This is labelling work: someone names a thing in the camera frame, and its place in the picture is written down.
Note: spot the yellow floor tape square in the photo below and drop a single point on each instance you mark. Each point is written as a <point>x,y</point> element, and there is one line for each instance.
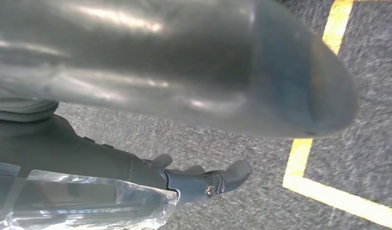
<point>297,165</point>

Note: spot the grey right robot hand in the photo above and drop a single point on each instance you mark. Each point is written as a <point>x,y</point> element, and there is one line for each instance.
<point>183,63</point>

